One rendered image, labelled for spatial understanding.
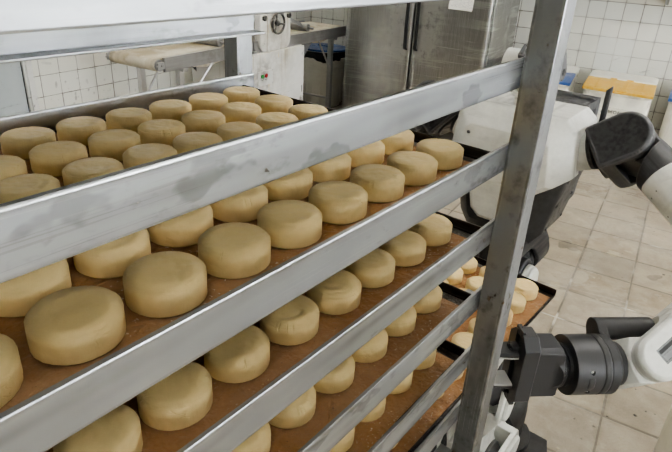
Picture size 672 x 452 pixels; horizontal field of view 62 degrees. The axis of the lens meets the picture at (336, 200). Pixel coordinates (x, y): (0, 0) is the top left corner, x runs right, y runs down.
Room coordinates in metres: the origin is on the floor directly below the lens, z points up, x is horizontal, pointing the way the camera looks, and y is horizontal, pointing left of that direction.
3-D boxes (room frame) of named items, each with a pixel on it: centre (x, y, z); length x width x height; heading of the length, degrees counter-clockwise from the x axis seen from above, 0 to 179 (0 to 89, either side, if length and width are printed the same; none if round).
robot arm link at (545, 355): (0.66, -0.33, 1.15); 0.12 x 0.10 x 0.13; 97
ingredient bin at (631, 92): (4.85, -2.40, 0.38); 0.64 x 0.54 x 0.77; 151
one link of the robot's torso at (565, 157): (1.24, -0.43, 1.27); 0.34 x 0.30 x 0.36; 52
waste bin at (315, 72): (6.41, 0.22, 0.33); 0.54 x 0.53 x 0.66; 60
